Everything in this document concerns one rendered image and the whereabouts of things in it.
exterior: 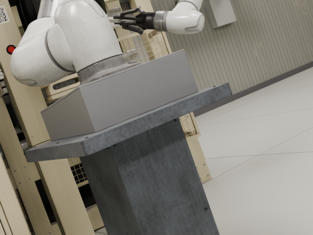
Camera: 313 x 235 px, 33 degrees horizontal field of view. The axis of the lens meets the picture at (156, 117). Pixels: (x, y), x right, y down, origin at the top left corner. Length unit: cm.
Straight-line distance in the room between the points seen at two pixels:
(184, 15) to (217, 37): 536
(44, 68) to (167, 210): 58
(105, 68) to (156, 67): 15
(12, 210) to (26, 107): 88
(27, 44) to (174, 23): 76
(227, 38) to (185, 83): 614
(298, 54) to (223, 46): 146
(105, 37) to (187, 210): 57
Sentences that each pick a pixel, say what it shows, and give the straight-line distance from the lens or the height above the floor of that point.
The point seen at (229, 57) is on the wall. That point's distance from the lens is 770.
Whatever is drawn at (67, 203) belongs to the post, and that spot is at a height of 32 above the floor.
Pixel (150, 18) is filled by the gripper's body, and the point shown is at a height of 98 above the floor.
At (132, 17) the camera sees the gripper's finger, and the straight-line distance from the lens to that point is 240.
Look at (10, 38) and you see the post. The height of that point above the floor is 111.
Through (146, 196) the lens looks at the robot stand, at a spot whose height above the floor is 42.
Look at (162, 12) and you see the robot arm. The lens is 234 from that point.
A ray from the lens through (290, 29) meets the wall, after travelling 861.
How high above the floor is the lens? 75
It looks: 5 degrees down
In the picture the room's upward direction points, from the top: 20 degrees counter-clockwise
